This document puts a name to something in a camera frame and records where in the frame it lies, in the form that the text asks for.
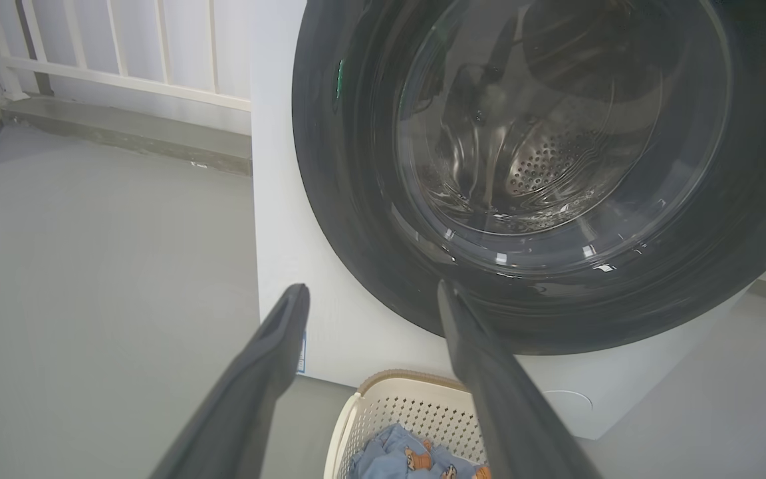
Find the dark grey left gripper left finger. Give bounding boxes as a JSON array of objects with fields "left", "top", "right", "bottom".
[{"left": 149, "top": 283, "right": 311, "bottom": 479}]

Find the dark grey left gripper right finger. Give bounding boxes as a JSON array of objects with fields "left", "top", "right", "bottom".
[{"left": 436, "top": 279, "right": 604, "bottom": 479}]

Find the blue bear-print garment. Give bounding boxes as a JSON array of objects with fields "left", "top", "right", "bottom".
[{"left": 348, "top": 424, "right": 491, "bottom": 479}]

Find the black round glass washer door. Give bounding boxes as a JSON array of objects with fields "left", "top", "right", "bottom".
[{"left": 292, "top": 0, "right": 766, "bottom": 355}]

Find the cream perforated laundry basket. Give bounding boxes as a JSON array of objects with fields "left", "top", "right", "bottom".
[{"left": 323, "top": 370, "right": 490, "bottom": 479}]

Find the white front-load washing machine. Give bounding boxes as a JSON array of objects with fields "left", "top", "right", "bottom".
[{"left": 250, "top": 0, "right": 766, "bottom": 441}]

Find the round white filter cap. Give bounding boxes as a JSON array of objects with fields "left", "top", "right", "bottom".
[{"left": 543, "top": 390, "right": 593, "bottom": 426}]

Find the perforated steel drum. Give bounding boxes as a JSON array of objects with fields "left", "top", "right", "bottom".
[{"left": 416, "top": 0, "right": 690, "bottom": 234}]

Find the white slatted railing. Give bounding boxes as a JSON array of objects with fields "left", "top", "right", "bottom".
[{"left": 0, "top": 0, "right": 252, "bottom": 112}]

